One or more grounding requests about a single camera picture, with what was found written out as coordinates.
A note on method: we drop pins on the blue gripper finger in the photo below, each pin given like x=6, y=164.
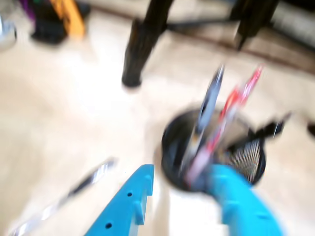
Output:
x=246, y=211
x=123, y=209

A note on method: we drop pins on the clear capped black gel pen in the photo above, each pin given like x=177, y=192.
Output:
x=86, y=180

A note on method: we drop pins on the red retractable pen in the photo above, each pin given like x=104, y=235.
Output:
x=231, y=105

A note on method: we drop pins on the gray grip clear pen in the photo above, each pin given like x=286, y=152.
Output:
x=209, y=103

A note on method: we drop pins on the black mesh pen holder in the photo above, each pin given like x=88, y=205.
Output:
x=253, y=157

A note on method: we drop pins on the yellow and black object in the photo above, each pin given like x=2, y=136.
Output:
x=71, y=19

